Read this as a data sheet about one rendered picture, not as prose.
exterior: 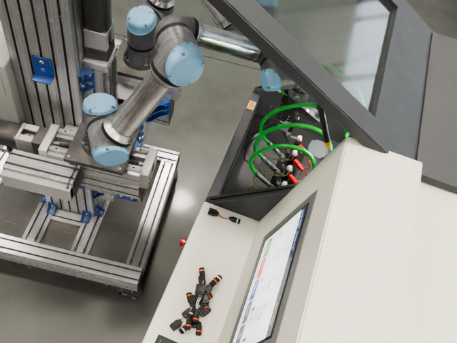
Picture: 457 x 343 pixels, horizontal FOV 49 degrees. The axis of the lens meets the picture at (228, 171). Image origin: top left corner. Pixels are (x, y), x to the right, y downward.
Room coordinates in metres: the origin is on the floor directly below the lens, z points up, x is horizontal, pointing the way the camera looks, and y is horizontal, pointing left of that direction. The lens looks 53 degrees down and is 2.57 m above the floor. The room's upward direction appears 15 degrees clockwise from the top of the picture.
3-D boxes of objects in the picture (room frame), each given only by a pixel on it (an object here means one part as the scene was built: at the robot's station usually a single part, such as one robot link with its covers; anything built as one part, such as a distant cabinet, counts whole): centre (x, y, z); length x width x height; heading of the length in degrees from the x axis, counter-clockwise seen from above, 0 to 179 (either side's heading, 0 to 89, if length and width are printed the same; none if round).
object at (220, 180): (1.38, 0.00, 0.87); 0.62 x 0.04 x 0.16; 173
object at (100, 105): (1.13, 0.48, 1.20); 0.13 x 0.12 x 0.14; 30
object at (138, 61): (1.63, 0.49, 1.09); 0.15 x 0.15 x 0.10
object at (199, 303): (0.64, -0.01, 1.01); 0.23 x 0.11 x 0.06; 173
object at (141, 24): (1.64, 0.49, 1.20); 0.13 x 0.12 x 0.14; 170
